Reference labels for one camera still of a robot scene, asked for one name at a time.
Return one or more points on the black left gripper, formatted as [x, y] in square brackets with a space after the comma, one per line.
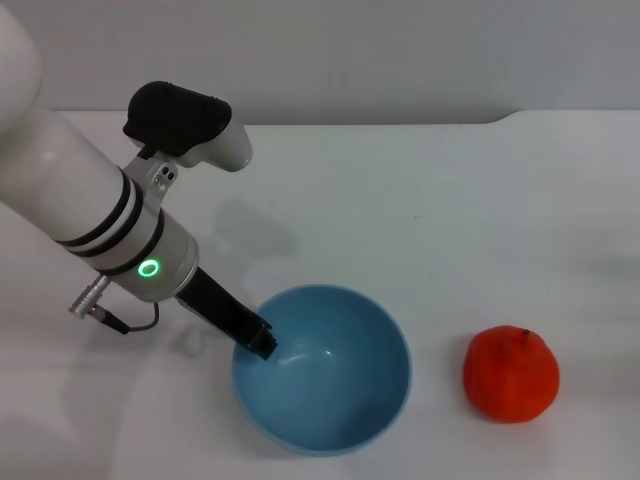
[215, 300]

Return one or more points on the blue bowl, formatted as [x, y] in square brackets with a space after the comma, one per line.
[325, 390]

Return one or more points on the orange fruit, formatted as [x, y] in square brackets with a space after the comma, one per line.
[510, 375]

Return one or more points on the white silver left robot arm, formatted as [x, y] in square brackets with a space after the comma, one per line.
[75, 185]

